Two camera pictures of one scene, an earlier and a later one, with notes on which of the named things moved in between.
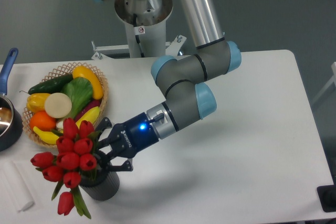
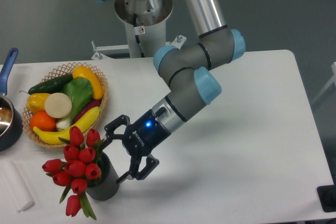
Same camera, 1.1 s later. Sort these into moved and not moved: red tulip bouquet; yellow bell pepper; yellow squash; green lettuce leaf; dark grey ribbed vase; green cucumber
Moved: dark grey ribbed vase; red tulip bouquet
Not moved: green lettuce leaf; yellow bell pepper; green cucumber; yellow squash
